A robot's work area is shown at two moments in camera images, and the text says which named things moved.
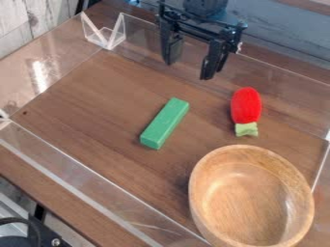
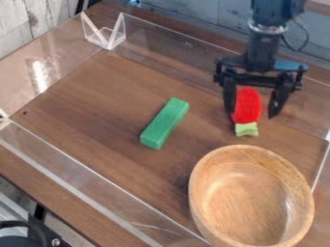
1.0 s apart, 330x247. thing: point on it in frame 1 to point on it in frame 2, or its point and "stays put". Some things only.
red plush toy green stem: [244, 110] stays put
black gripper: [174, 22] to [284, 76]
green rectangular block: [164, 123] stays put
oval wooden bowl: [248, 198] stays put
